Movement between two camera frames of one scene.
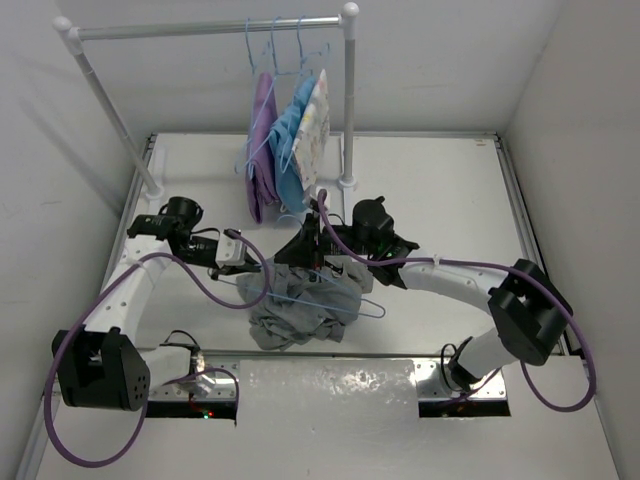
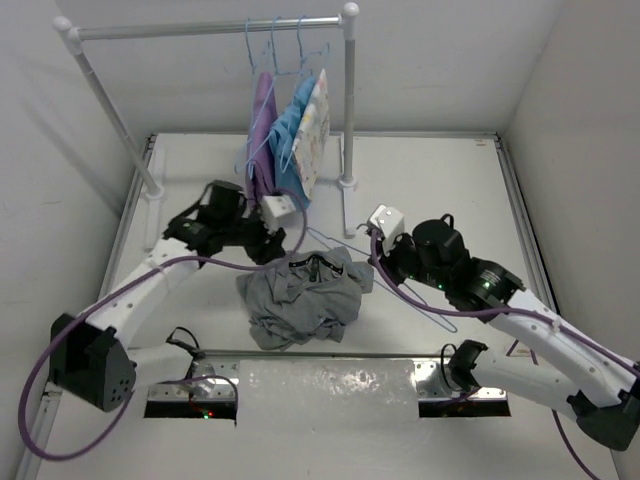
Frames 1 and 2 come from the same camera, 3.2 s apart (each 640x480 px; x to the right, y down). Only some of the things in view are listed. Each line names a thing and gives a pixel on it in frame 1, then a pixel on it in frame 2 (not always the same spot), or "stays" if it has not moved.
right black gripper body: (329, 245) → (402, 259)
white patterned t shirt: (311, 140) stays
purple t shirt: (261, 187) stays
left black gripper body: (196, 251) → (252, 234)
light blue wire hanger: (328, 275) → (451, 329)
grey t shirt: (305, 303) stays
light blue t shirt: (282, 135) stays
